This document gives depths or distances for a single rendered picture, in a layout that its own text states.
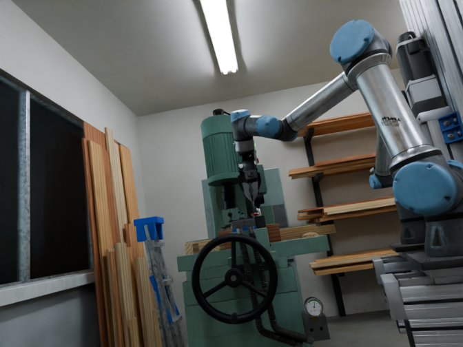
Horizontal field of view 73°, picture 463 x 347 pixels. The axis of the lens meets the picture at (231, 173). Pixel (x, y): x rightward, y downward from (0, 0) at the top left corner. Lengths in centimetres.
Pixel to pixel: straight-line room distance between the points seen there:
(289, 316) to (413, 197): 70
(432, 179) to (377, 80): 28
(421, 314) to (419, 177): 34
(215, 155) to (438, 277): 93
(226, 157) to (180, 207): 251
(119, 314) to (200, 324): 136
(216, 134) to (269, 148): 244
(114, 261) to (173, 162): 176
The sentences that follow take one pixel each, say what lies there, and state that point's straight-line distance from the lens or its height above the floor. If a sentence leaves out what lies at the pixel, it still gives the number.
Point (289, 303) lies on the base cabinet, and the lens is 129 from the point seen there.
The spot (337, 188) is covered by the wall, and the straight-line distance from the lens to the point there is 381.
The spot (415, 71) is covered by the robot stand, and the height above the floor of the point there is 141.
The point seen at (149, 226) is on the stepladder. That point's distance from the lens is 210.
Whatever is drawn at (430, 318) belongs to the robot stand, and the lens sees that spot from 94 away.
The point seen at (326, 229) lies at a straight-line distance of 145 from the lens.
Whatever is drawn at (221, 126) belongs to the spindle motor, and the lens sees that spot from 144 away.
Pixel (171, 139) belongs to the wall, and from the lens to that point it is 407.
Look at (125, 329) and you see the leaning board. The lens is 263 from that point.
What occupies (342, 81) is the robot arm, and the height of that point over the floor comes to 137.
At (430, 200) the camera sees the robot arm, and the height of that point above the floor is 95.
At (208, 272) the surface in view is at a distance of 128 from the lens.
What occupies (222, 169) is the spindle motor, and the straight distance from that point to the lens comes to 138.
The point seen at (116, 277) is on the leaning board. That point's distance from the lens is 259.
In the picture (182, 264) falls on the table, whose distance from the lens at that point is 130.
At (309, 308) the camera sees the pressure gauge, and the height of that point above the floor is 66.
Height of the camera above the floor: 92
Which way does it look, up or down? 12 degrees up
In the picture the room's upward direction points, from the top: 8 degrees counter-clockwise
